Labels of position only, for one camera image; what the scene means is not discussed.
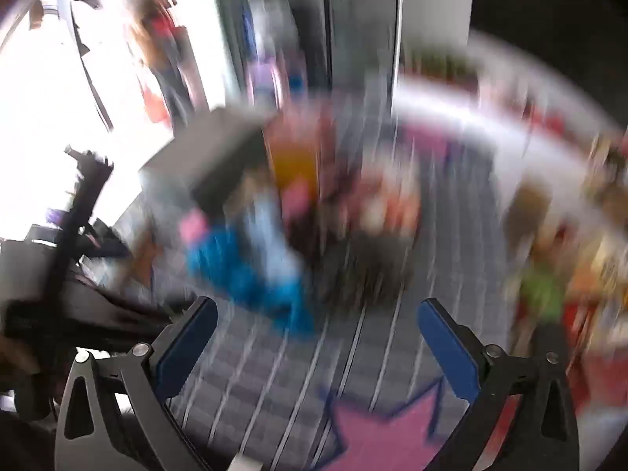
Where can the leopard print cloth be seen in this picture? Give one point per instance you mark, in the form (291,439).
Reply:
(363,265)

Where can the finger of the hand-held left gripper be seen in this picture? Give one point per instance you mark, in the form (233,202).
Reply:
(86,186)

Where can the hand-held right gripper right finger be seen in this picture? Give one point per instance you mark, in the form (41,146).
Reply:
(444,348)

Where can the blue cloth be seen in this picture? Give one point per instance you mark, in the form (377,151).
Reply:
(235,270)

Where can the white-lined storage box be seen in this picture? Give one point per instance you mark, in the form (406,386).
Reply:
(211,157)

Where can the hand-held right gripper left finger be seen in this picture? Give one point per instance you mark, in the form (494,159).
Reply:
(189,348)

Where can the pile of snack packets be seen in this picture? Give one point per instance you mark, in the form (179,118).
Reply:
(569,265)

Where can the checked blanket with pink star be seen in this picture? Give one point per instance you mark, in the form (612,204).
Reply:
(304,382)

